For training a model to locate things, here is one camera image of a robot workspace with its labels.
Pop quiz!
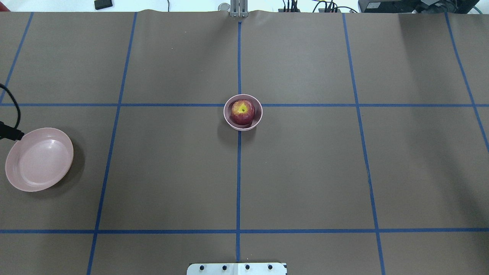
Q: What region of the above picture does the red yellow apple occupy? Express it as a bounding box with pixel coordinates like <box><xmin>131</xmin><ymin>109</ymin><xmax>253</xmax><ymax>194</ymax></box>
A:
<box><xmin>230</xmin><ymin>99</ymin><xmax>256</xmax><ymax>126</ymax></box>

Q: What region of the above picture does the pink bowl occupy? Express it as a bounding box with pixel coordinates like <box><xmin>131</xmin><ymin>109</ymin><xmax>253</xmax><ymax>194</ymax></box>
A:
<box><xmin>223</xmin><ymin>94</ymin><xmax>263</xmax><ymax>131</ymax></box>

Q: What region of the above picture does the pink plate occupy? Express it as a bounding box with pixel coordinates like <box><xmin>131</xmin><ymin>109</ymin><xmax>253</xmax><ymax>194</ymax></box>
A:
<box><xmin>5</xmin><ymin>128</ymin><xmax>74</xmax><ymax>192</ymax></box>

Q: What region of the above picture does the small black square device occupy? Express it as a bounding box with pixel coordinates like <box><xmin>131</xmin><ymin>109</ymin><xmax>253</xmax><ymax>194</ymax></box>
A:
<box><xmin>93</xmin><ymin>0</ymin><xmax>113</xmax><ymax>10</ymax></box>

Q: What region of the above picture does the aluminium frame post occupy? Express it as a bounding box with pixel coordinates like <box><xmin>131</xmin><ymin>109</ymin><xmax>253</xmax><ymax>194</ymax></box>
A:
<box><xmin>229</xmin><ymin>0</ymin><xmax>249</xmax><ymax>18</ymax></box>

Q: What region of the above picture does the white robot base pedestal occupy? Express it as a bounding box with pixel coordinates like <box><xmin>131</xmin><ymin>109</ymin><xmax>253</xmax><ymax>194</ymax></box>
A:
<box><xmin>186</xmin><ymin>262</ymin><xmax>288</xmax><ymax>275</ymax></box>

